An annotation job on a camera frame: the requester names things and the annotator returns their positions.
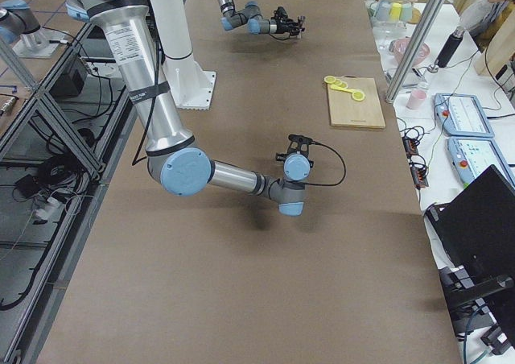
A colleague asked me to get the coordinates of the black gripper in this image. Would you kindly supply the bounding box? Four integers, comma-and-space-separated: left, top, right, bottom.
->
275, 134, 313, 161
273, 6, 305, 39

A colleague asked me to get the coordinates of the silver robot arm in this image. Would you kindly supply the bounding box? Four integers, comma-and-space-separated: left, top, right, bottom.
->
67, 0, 312, 217
218, 0, 305, 40

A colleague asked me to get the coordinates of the pink plastic cup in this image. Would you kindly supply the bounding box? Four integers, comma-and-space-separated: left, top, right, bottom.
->
406, 89, 427, 110

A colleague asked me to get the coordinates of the lemon slice at board corner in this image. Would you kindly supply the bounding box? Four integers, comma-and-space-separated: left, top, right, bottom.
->
324, 75, 336, 84

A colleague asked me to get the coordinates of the wooden cutting board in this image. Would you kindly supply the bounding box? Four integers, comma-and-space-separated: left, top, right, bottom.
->
326, 76, 385, 129

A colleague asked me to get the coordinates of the lemon slice on knife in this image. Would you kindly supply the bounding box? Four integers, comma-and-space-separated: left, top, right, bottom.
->
352, 91, 365, 101

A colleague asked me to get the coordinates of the pink bowl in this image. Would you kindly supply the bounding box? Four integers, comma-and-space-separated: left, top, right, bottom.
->
389, 37, 431, 66

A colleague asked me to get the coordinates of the black thermos bottle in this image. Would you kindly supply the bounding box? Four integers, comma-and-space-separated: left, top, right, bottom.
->
435, 26, 466, 68

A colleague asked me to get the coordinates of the upper teach pendant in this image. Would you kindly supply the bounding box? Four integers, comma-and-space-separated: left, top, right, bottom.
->
434, 93, 494, 138

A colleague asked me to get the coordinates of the teach pendant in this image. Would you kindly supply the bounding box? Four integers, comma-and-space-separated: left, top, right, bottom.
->
434, 93, 494, 138
447, 136, 514, 186

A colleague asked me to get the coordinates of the person in background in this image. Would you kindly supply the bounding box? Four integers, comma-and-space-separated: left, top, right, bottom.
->
459, 0, 514, 51

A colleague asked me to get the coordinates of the lower teach pendant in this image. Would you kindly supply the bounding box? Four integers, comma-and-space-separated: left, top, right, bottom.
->
447, 136, 514, 186

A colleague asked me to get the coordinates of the black laptop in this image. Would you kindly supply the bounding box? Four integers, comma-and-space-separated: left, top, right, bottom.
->
424, 164, 515, 284

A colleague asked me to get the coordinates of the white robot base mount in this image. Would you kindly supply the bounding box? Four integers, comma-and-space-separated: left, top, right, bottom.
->
163, 56, 216, 110

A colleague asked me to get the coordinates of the aluminium frame post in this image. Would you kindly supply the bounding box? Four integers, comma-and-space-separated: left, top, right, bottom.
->
385, 0, 445, 105

